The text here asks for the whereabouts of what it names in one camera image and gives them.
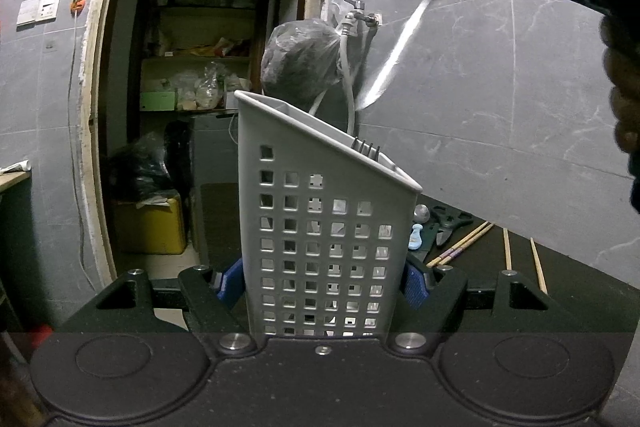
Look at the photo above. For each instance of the clear plastic food bag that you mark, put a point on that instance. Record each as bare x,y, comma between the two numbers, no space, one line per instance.
207,87

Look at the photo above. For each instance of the orange wall hook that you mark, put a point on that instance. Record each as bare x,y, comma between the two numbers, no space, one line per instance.
77,2

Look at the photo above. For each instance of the pantry shelf unit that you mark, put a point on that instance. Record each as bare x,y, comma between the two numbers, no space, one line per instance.
200,32

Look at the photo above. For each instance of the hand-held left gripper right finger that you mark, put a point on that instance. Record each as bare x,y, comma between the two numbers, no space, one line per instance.
412,284

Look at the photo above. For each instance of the wooden side shelf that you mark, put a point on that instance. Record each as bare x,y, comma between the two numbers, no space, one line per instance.
12,181

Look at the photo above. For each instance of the purple banded wooden chopstick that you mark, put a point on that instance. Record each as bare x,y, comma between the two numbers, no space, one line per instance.
452,248
467,243

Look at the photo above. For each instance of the black hanging plastic bag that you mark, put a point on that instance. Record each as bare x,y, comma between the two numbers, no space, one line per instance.
300,57

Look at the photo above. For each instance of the grey cabinet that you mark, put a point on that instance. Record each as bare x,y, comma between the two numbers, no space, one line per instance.
215,147

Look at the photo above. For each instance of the white perforated utensil basket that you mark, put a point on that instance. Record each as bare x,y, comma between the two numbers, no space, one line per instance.
310,227

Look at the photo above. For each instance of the small blue spoon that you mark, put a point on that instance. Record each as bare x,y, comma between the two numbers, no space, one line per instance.
416,237

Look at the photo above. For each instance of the white wall switch plate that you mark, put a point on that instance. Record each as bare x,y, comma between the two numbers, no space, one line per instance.
39,9

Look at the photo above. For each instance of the metal wall faucet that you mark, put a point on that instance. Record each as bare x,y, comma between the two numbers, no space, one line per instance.
357,14

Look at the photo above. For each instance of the yellow plastic container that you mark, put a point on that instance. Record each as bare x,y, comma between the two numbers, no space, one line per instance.
150,227

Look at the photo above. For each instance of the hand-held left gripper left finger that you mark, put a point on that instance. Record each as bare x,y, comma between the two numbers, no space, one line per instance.
232,279

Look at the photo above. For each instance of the person's right hand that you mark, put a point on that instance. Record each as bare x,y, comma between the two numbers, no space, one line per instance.
622,72

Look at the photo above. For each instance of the wooden door frame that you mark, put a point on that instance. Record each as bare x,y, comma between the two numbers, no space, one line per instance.
87,132

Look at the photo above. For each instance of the metal fork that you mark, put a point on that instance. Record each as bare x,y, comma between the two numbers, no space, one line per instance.
367,147

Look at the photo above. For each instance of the green box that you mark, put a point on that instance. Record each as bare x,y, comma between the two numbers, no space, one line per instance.
158,101

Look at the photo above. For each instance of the white tube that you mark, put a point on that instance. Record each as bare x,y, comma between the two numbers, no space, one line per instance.
15,167

